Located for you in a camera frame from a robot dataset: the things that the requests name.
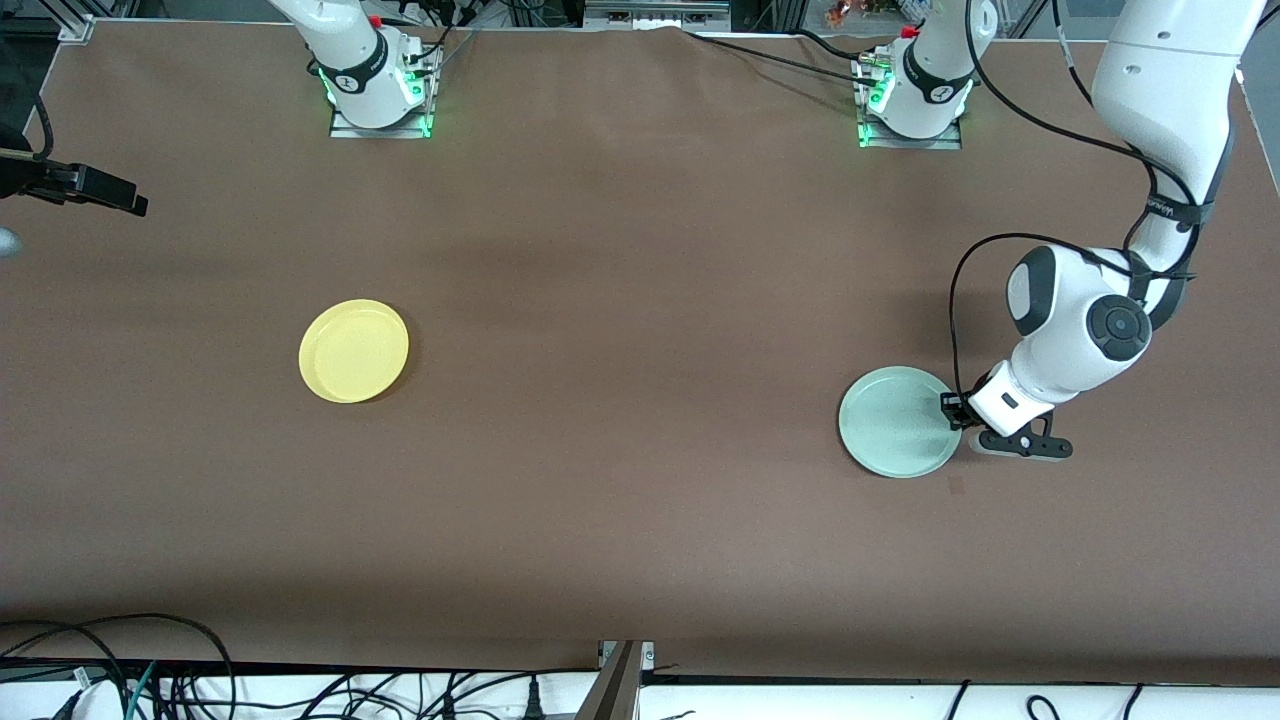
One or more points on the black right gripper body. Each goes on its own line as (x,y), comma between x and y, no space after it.
(22,178)

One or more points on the pale green plastic plate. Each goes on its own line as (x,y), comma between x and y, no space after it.
(895,422)

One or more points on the yellow plastic plate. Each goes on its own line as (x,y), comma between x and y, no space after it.
(354,351)

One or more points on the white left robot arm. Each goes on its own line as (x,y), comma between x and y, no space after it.
(1160,80)

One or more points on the brown table cover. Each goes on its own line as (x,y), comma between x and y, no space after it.
(640,560)

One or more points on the black power plug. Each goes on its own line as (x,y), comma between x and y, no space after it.
(533,700)

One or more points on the aluminium frame profile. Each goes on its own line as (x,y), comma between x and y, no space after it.
(75,22)

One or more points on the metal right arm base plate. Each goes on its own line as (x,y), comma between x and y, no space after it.
(345,128)

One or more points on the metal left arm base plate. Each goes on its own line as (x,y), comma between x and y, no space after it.
(950,142)

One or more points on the aluminium frame post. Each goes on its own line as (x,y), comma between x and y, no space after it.
(612,690)

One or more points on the metal bracket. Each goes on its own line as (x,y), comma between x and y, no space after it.
(655,15)

